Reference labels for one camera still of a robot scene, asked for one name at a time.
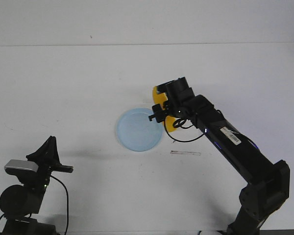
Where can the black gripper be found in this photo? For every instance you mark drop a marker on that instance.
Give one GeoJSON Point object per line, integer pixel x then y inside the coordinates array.
{"type": "Point", "coordinates": [173, 106]}
{"type": "Point", "coordinates": [44, 159]}

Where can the yellow corn cob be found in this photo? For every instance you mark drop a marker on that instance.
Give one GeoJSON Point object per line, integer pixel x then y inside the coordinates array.
{"type": "Point", "coordinates": [160, 98]}

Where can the light blue round plate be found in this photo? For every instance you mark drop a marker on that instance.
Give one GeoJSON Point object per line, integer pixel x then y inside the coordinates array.
{"type": "Point", "coordinates": [136, 132]}

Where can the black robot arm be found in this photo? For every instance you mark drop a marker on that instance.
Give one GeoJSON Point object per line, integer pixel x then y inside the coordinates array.
{"type": "Point", "coordinates": [19, 202]}
{"type": "Point", "coordinates": [268, 184]}

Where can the clear tape strip horizontal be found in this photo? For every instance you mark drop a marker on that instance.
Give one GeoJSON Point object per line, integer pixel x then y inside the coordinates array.
{"type": "Point", "coordinates": [185, 153]}

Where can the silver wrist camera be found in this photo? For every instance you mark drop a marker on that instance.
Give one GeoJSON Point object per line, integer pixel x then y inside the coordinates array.
{"type": "Point", "coordinates": [20, 165]}

